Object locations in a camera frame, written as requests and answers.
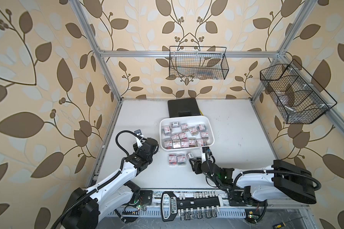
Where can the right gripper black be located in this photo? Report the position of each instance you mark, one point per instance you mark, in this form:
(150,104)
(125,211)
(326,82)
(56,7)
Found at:
(197,165)

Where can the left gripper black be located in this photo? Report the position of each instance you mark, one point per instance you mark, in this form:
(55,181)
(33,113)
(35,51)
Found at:
(135,149)

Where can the paper clip box removed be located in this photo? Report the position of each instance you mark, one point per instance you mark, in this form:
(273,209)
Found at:
(172,159)
(181,159)
(190,155)

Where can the white plastic storage tray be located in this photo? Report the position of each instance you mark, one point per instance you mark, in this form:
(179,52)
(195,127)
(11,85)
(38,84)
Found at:
(189,132)

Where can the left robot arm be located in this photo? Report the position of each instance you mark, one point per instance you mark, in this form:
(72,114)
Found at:
(87,207)

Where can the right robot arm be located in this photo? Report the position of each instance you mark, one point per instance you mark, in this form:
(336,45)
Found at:
(253,188)

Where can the black socket set holder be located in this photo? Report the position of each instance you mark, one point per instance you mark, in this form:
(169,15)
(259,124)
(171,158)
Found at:
(202,205)

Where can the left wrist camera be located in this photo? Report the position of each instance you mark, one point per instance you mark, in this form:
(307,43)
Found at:
(138,133)

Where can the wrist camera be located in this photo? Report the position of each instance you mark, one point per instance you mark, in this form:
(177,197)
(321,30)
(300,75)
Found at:
(138,133)
(207,155)

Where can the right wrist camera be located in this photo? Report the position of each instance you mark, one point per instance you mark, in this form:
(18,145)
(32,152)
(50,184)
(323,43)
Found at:
(207,155)

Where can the yellow handled screwdriver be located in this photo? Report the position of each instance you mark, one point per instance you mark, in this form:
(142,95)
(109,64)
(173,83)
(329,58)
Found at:
(284,224)

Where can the black wire basket back wall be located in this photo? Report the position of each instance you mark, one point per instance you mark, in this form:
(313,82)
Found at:
(198,62)

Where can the black wire basket wall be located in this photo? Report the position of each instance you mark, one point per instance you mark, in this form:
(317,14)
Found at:
(198,62)
(299,97)

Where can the black wire basket right wall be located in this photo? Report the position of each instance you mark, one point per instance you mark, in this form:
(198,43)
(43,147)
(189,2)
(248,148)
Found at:
(299,97)

